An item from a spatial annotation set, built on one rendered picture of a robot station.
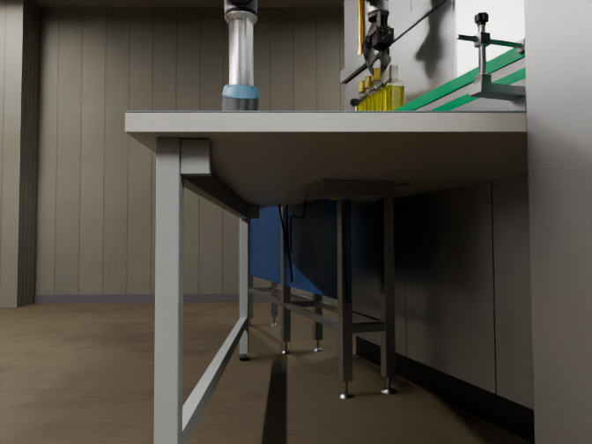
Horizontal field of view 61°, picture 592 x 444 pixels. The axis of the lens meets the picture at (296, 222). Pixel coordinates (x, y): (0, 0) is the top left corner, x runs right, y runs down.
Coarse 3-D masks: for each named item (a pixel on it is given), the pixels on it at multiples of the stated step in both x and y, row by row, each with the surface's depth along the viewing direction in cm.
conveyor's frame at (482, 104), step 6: (516, 84) 107; (522, 84) 105; (474, 102) 120; (480, 102) 118; (486, 102) 116; (492, 102) 114; (498, 102) 112; (504, 102) 110; (456, 108) 127; (462, 108) 124; (468, 108) 122; (474, 108) 120; (480, 108) 118; (486, 108) 116; (492, 108) 114; (498, 108) 112; (504, 108) 110
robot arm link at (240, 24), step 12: (228, 0) 169; (252, 0) 170; (228, 12) 172; (240, 12) 171; (252, 12) 172; (240, 24) 172; (252, 24) 175; (240, 36) 172; (252, 36) 175; (240, 48) 171; (252, 48) 174; (240, 60) 171; (252, 60) 174; (240, 72) 171; (252, 72) 174; (240, 84) 171; (252, 84) 174
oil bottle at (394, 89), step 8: (392, 80) 168; (400, 80) 169; (384, 88) 171; (392, 88) 167; (400, 88) 168; (384, 96) 171; (392, 96) 167; (400, 96) 168; (384, 104) 171; (392, 104) 167; (400, 104) 168
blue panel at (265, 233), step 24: (264, 216) 287; (288, 216) 241; (312, 216) 208; (336, 216) 183; (264, 240) 286; (312, 240) 208; (336, 240) 183; (264, 264) 286; (288, 264) 241; (312, 264) 208; (336, 264) 183; (312, 288) 208; (336, 288) 183
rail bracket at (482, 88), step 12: (480, 12) 103; (480, 24) 103; (456, 36) 102; (468, 36) 102; (480, 36) 102; (480, 48) 103; (480, 60) 103; (480, 72) 103; (480, 84) 101; (492, 84) 102; (480, 96) 104; (492, 96) 104; (504, 96) 104; (516, 96) 104; (516, 108) 106
